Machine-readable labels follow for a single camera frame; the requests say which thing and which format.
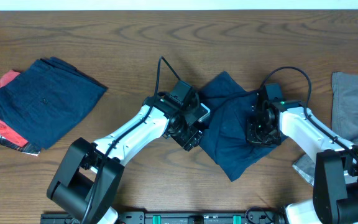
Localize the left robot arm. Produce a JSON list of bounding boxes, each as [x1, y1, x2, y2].
[[47, 92, 210, 223]]

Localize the grey shorts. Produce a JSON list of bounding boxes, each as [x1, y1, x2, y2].
[[292, 72, 358, 187]]

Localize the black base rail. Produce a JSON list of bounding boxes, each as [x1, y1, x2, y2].
[[40, 207, 288, 224]]

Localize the folded navy shorts on stack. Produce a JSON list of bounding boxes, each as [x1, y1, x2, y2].
[[0, 57, 107, 149]]

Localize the navy blue shorts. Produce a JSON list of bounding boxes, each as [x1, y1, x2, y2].
[[199, 71, 277, 182]]

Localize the folded black printed garment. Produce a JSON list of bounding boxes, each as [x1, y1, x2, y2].
[[0, 135, 41, 156]]

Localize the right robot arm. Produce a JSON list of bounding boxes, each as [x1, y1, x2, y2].
[[247, 97, 358, 223]]

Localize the folded red garment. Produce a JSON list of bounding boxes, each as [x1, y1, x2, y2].
[[0, 70, 28, 147]]

